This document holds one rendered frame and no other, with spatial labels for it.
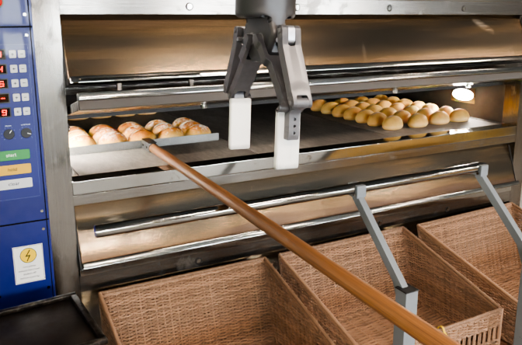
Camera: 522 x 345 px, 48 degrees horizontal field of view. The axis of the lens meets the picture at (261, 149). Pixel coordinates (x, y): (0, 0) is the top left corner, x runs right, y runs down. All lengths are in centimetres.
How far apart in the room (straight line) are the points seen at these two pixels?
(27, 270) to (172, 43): 74
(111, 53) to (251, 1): 99
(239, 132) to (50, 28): 91
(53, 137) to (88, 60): 23
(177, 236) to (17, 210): 47
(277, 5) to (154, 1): 101
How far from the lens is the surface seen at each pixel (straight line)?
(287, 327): 192
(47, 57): 163
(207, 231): 185
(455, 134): 240
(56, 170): 168
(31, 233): 169
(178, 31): 174
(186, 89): 159
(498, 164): 263
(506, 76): 233
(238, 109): 80
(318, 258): 108
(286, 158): 69
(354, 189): 163
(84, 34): 166
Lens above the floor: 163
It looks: 13 degrees down
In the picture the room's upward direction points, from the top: straight up
